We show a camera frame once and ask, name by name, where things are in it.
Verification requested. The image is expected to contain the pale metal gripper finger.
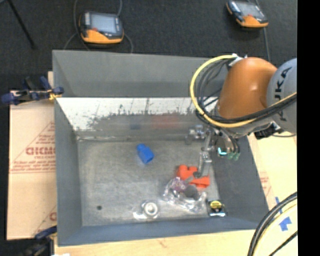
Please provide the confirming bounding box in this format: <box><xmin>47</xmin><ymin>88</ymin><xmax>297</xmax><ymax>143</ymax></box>
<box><xmin>184</xmin><ymin>125</ymin><xmax>207</xmax><ymax>146</ymax></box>
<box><xmin>196</xmin><ymin>151</ymin><xmax>213</xmax><ymax>178</ymax></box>

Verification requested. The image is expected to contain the orange plastic toy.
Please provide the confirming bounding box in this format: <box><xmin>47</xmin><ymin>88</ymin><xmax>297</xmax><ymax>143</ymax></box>
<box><xmin>175</xmin><ymin>164</ymin><xmax>211</xmax><ymax>190</ymax></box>

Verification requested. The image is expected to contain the dark grey ball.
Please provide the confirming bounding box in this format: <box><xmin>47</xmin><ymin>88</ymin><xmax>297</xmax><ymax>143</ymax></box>
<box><xmin>184</xmin><ymin>184</ymin><xmax>201</xmax><ymax>201</ymax></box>

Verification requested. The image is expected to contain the clear plastic packet purple print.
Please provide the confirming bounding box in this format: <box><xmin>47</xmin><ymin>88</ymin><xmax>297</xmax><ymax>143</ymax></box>
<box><xmin>161</xmin><ymin>176</ymin><xmax>209</xmax><ymax>214</ymax></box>

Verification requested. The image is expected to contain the yellow and black tape measure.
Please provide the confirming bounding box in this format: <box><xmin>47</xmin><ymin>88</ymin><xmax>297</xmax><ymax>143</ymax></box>
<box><xmin>207</xmin><ymin>199</ymin><xmax>228</xmax><ymax>217</ymax></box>

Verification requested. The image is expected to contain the blue plastic cup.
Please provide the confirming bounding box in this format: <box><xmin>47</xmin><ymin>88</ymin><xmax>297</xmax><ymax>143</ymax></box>
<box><xmin>136</xmin><ymin>143</ymin><xmax>155</xmax><ymax>165</ymax></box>

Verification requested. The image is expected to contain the clear glass lid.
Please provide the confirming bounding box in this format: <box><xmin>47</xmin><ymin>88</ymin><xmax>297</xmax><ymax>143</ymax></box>
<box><xmin>132</xmin><ymin>200</ymin><xmax>160</xmax><ymax>221</ymax></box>

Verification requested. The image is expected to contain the grey metal bin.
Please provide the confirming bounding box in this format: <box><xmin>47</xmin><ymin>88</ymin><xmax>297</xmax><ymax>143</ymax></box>
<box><xmin>51</xmin><ymin>49</ymin><xmax>271</xmax><ymax>247</ymax></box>

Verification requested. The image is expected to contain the brown cardboard board red print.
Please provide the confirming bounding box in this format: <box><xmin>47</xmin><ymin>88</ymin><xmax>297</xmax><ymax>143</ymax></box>
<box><xmin>5</xmin><ymin>71</ymin><xmax>59</xmax><ymax>241</ymax></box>

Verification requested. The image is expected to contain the black cylinder on white bracket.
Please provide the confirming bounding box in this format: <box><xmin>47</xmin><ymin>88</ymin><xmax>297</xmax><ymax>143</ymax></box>
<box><xmin>254</xmin><ymin>124</ymin><xmax>283</xmax><ymax>140</ymax></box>

